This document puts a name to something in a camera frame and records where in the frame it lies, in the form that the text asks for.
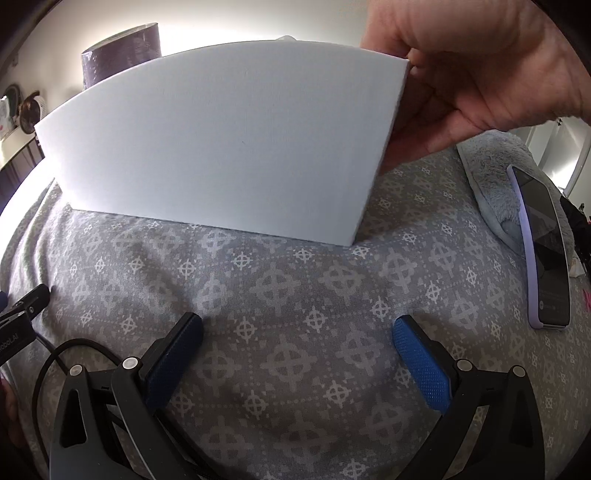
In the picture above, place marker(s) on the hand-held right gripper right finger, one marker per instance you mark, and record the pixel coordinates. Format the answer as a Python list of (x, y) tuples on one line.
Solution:
[(422, 364)]

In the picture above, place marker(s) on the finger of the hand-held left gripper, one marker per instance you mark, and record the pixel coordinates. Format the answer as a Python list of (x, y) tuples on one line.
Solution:
[(30, 300)]

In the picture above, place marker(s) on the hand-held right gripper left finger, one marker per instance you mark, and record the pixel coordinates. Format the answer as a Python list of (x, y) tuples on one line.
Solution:
[(178, 360)]

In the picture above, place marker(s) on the white cardboard box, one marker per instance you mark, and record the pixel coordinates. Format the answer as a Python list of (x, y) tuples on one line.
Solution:
[(207, 138)]

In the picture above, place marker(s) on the person's left hand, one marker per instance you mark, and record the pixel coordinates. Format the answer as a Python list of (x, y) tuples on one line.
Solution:
[(485, 69)]

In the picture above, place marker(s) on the grey patterned bedspread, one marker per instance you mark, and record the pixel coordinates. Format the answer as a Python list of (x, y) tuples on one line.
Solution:
[(286, 295)]

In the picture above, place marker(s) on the small round fan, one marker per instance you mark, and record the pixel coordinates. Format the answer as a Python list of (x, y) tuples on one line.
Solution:
[(34, 105)]

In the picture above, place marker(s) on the grey plush throw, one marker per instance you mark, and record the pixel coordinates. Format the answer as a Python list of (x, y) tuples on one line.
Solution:
[(489, 170)]

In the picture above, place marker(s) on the dark clutter beside bed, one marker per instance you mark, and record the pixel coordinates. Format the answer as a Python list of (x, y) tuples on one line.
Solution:
[(579, 230)]

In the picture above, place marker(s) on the white door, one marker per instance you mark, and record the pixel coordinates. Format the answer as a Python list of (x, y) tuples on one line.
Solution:
[(558, 152)]

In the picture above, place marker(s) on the dark purple cylinder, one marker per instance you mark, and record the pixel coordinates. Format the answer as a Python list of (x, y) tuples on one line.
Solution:
[(120, 50)]

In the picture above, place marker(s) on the white wall shelf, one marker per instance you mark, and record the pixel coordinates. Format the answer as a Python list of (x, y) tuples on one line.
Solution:
[(14, 147)]

